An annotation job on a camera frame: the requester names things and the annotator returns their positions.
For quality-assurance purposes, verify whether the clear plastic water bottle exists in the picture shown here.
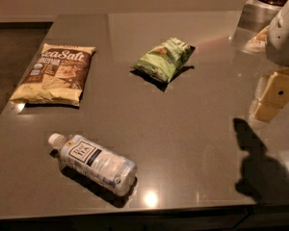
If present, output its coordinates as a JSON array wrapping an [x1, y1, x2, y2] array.
[[48, 133, 137, 196]]

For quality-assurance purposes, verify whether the green jalapeno chip bag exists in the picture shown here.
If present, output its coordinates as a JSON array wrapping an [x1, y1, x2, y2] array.
[[132, 38, 195, 83]]

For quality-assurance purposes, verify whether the metal dispenser base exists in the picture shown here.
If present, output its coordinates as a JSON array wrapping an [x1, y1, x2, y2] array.
[[238, 0, 280, 32]]

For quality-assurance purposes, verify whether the sea salt chip bag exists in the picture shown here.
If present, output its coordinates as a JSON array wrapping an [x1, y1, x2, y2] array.
[[10, 43, 95, 107]]

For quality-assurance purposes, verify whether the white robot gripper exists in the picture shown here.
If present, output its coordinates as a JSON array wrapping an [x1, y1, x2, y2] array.
[[253, 0, 289, 122]]

